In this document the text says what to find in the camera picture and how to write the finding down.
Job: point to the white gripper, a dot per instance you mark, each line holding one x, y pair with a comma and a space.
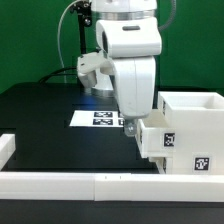
134, 82

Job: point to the white drawer tray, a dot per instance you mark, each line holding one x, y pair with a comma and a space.
155, 138

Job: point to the white drawer cabinet box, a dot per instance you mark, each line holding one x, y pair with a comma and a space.
198, 120

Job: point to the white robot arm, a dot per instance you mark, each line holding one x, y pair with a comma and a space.
128, 37

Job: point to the white marker sheet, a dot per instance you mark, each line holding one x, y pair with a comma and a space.
83, 118

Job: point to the white front fence bar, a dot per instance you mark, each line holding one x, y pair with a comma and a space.
111, 187

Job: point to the white left fence block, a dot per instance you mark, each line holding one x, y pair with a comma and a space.
7, 148

